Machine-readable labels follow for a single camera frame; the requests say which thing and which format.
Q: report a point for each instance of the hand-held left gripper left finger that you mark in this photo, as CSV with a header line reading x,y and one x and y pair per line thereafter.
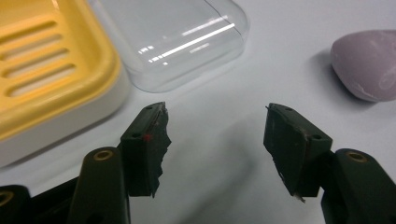
x,y
143,155

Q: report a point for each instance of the yellow and white soap dish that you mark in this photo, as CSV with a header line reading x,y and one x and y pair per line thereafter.
x,y
46,71

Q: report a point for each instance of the purple soap bar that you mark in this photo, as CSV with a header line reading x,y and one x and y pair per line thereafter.
x,y
369,63

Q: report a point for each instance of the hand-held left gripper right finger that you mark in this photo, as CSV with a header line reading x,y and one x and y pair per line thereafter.
x,y
299,149

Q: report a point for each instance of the clear plastic soap dish lid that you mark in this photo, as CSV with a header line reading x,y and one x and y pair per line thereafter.
x,y
174,40

